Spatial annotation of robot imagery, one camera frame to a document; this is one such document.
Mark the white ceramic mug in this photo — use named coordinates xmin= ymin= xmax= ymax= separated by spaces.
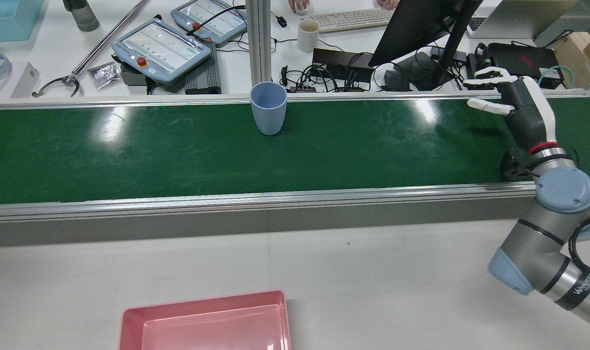
xmin=296 ymin=18 xmax=320 ymax=53

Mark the white computer keyboard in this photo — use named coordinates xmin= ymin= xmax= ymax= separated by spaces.
xmin=309 ymin=8 xmax=395 ymax=34

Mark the black finned metal enclosure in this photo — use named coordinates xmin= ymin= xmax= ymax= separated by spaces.
xmin=184 ymin=40 xmax=222 ymax=95

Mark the black case red logo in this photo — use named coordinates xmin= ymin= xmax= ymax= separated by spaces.
xmin=485 ymin=43 xmax=564 ymax=89

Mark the grey blue teach pendant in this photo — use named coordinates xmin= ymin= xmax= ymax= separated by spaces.
xmin=171 ymin=0 xmax=248 ymax=48
xmin=111 ymin=18 xmax=212 ymax=84

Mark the black coiled cable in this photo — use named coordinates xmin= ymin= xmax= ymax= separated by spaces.
xmin=279 ymin=64 xmax=354 ymax=93

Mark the silver reacher grabber green handle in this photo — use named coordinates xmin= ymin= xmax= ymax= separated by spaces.
xmin=32 ymin=0 xmax=151 ymax=98

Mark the green cable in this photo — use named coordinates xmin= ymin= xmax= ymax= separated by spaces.
xmin=538 ymin=65 xmax=575 ymax=89

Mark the aluminium profile post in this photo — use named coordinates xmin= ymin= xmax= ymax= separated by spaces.
xmin=245 ymin=0 xmax=273 ymax=96

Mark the light blue plastic cup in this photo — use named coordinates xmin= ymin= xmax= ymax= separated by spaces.
xmin=250 ymin=81 xmax=288 ymax=136

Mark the green conveyor belt aluminium frame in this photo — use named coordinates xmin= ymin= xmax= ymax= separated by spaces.
xmin=0 ymin=90 xmax=590 ymax=248

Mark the dark grey bottle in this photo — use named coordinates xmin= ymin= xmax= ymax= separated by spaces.
xmin=63 ymin=0 xmax=100 ymax=33

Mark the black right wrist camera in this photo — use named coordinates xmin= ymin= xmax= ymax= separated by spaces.
xmin=500 ymin=148 xmax=538 ymax=182

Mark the pink plastic box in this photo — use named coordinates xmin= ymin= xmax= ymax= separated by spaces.
xmin=119 ymin=290 xmax=292 ymax=350

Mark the brown cardboard box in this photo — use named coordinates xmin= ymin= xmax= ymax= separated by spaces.
xmin=553 ymin=30 xmax=590 ymax=89

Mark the black computer monitor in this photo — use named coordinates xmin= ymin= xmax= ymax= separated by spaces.
xmin=368 ymin=0 xmax=484 ymax=91

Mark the black pendant cable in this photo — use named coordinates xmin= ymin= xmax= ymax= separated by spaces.
xmin=186 ymin=5 xmax=247 ymax=37

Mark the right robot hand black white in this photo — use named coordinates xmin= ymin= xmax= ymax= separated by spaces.
xmin=463 ymin=67 xmax=559 ymax=155

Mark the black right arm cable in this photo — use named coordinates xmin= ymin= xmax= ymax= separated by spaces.
xmin=567 ymin=192 xmax=590 ymax=287

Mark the light blue plastic bin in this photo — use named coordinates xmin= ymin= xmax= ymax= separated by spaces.
xmin=0 ymin=0 xmax=45 ymax=43

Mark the silver laptop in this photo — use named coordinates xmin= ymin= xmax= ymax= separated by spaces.
xmin=467 ymin=0 xmax=581 ymax=40

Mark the white flat carton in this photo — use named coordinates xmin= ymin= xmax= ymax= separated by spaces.
xmin=11 ymin=62 xmax=39 ymax=99

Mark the black power supply box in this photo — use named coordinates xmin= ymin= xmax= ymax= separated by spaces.
xmin=119 ymin=61 xmax=155 ymax=88

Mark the black hub box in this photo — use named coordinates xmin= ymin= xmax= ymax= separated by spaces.
xmin=312 ymin=48 xmax=376 ymax=91

